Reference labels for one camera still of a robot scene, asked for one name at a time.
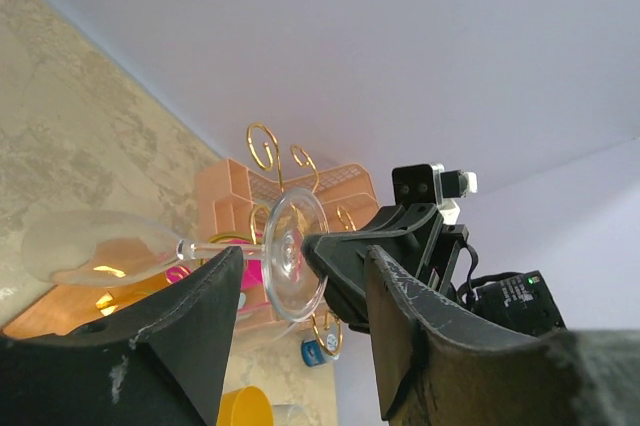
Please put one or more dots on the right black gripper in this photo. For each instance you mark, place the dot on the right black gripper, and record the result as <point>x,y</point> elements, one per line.
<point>438,364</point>

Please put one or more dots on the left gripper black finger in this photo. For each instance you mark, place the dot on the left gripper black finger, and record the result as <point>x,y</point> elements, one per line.
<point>161,361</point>

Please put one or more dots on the yellow plastic wine glass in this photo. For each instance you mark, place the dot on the yellow plastic wine glass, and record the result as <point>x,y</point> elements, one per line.
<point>248,406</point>

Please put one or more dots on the clear wine glass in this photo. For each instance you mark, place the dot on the clear wine glass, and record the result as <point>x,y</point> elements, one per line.
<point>104,248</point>
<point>289,415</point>

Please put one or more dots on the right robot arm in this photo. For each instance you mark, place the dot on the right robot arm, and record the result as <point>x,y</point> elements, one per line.
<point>515,296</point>

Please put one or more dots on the pink plastic wine glass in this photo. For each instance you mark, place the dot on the pink plastic wine glass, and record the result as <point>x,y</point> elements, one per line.
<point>210,278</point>

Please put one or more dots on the blue white round tin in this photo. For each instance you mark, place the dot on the blue white round tin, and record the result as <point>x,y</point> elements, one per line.
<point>313,355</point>

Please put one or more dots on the orange plastic file organizer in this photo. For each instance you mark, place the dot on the orange plastic file organizer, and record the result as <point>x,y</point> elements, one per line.
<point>241,206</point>

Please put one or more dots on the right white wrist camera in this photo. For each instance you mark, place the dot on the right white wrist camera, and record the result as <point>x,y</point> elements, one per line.
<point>433,184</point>

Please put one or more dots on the gold wire wine glass rack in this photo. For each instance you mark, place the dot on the gold wire wine glass rack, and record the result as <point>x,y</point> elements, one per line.
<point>319,325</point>

